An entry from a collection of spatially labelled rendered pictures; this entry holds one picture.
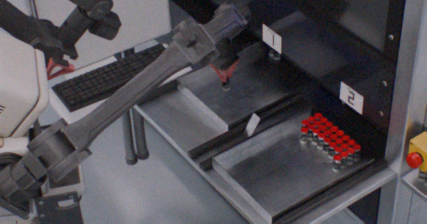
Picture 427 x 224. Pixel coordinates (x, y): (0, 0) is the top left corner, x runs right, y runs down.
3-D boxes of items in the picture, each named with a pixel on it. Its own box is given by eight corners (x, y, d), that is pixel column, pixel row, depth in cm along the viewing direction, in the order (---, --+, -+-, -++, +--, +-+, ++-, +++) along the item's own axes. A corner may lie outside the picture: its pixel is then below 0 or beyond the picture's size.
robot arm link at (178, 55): (187, 15, 175) (217, 52, 175) (189, 19, 188) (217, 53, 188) (21, 148, 176) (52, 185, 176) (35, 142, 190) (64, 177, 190)
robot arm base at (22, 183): (-8, 163, 183) (-8, 203, 174) (18, 141, 181) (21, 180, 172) (22, 180, 189) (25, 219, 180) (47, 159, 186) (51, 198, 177)
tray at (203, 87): (265, 45, 266) (265, 37, 264) (319, 87, 249) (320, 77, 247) (177, 88, 252) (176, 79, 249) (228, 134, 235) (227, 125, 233)
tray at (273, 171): (309, 116, 240) (310, 107, 237) (373, 168, 223) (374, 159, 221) (212, 167, 226) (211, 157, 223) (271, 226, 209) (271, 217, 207)
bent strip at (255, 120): (254, 128, 237) (254, 113, 233) (261, 133, 235) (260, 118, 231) (214, 149, 231) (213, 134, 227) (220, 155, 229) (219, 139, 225)
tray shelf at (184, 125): (256, 43, 270) (256, 39, 269) (415, 165, 226) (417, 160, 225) (129, 103, 250) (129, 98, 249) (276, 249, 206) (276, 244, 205)
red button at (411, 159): (413, 157, 212) (415, 146, 210) (425, 166, 210) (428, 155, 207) (403, 164, 211) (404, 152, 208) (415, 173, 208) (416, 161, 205)
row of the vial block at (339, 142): (311, 127, 236) (312, 115, 233) (355, 163, 224) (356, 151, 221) (305, 130, 235) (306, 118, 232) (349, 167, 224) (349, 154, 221)
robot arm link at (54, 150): (15, 165, 177) (31, 184, 177) (49, 136, 174) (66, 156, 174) (33, 153, 186) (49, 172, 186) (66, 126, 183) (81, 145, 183)
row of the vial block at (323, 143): (305, 130, 235) (305, 118, 232) (349, 167, 224) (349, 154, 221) (299, 133, 234) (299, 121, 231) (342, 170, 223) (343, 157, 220)
